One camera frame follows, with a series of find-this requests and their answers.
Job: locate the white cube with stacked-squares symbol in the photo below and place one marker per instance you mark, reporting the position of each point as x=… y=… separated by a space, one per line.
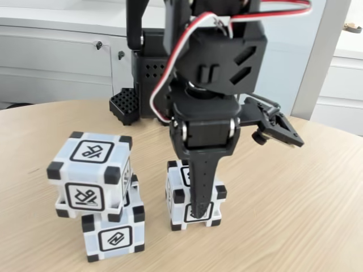
x=178 y=211

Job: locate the white cube with crossed symbol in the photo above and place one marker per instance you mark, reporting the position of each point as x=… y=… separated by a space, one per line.
x=85 y=167

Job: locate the black perforated base block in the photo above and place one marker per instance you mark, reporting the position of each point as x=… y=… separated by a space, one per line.
x=124 y=105

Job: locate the white cube with lightning symbol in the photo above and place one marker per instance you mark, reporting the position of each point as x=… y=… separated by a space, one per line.
x=113 y=241

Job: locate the black cabinet key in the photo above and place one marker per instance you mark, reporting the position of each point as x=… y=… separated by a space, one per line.
x=99 y=45
x=121 y=54

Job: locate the white drawer unit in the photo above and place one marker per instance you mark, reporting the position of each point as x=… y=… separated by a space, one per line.
x=346 y=85

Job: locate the white cabinet with doors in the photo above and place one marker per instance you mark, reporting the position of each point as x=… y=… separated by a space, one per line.
x=56 y=56

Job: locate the black camera module on bracket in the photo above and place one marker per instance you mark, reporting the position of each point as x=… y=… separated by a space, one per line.
x=272 y=127

